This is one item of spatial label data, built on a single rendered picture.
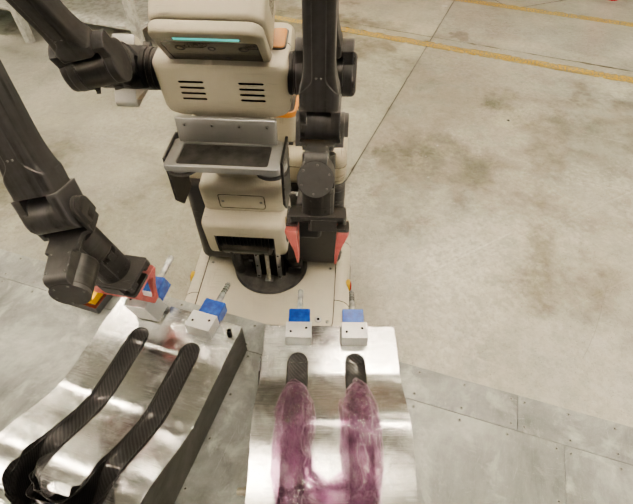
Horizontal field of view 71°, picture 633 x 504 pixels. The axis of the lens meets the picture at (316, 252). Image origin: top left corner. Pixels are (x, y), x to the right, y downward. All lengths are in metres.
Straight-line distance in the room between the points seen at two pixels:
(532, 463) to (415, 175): 1.97
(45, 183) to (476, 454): 0.81
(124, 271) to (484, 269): 1.75
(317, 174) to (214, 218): 0.57
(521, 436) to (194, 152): 0.86
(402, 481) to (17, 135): 0.72
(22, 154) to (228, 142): 0.47
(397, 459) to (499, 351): 1.28
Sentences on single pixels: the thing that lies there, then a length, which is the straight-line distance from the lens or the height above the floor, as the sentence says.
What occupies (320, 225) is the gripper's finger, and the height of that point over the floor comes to 1.08.
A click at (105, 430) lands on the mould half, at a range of 0.84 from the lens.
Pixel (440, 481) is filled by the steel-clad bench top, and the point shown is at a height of 0.80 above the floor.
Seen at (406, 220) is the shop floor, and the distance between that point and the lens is 2.37.
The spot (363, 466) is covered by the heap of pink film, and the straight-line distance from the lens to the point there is 0.76.
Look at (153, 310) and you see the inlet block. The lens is 0.89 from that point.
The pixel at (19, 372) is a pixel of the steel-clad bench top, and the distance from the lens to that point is 1.09.
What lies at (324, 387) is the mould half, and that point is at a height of 0.86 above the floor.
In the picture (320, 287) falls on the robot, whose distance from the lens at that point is 1.68.
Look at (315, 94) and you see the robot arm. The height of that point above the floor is 1.28.
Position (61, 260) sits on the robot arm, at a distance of 0.72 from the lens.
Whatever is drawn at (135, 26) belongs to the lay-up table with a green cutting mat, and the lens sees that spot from 3.87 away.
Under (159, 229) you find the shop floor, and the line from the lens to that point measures 2.41.
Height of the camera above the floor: 1.62
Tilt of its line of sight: 48 degrees down
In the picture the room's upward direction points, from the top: straight up
